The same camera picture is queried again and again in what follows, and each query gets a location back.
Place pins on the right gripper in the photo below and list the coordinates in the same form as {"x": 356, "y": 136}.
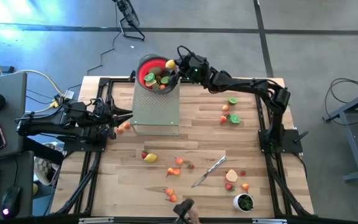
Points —
{"x": 196, "y": 70}

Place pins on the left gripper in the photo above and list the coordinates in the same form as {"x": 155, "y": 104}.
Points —
{"x": 89, "y": 115}

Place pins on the yellow toy lemon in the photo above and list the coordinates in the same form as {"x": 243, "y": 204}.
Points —
{"x": 170, "y": 64}

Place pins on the whole brown toy kiwi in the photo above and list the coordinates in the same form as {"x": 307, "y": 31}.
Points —
{"x": 156, "y": 71}

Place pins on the small orange toy peach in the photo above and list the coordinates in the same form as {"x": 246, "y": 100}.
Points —
{"x": 126, "y": 126}
{"x": 179, "y": 160}
{"x": 245, "y": 187}
{"x": 120, "y": 130}
{"x": 162, "y": 86}

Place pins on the red collapsible bowl grey rim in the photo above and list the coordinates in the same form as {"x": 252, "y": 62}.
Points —
{"x": 143, "y": 67}

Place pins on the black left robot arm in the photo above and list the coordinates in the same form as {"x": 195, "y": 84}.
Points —
{"x": 42, "y": 126}

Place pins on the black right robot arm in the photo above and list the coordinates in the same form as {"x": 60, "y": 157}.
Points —
{"x": 250, "y": 85}

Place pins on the pale green perforated metal shelf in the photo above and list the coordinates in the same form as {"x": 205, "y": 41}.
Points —
{"x": 154, "y": 112}

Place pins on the yellow toy mango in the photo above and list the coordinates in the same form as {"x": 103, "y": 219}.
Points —
{"x": 151, "y": 158}

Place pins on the small pale toy peach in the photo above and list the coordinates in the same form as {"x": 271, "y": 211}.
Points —
{"x": 225, "y": 107}

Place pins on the red-yellow toy peach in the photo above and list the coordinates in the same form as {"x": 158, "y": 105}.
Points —
{"x": 223, "y": 119}

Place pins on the black floor fan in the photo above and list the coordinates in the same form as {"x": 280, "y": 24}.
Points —
{"x": 130, "y": 14}

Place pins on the red-orange toy apple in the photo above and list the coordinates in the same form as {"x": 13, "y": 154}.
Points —
{"x": 170, "y": 171}

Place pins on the green toy kiwi slice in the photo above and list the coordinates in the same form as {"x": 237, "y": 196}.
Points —
{"x": 235, "y": 119}

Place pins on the small orange toy pear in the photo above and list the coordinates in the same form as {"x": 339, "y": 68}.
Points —
{"x": 172, "y": 198}
{"x": 177, "y": 171}
{"x": 169, "y": 192}

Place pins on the checkered bag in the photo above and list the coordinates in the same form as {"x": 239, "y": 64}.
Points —
{"x": 43, "y": 171}

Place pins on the silver toy knife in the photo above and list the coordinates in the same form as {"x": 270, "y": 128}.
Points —
{"x": 209, "y": 170}

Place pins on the black handheld device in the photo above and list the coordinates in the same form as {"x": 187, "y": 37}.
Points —
{"x": 183, "y": 207}

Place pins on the grey desk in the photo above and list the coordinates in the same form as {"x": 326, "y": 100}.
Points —
{"x": 11, "y": 93}

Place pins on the dark desk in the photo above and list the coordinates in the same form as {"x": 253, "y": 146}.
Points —
{"x": 23, "y": 174}

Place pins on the tiny red toy strawberry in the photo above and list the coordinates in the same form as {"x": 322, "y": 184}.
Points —
{"x": 243, "y": 173}

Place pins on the person's hand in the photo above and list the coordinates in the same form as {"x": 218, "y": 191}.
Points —
{"x": 194, "y": 218}

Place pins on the black computer mouse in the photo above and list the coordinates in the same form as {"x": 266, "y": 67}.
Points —
{"x": 10, "y": 200}

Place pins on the white pot with succulent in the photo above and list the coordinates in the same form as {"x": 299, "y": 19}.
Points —
{"x": 243, "y": 202}

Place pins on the grey-blue side table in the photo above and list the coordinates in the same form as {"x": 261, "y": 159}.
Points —
{"x": 353, "y": 137}

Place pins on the black aluminium table frame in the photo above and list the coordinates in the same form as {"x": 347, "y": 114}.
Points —
{"x": 228, "y": 81}

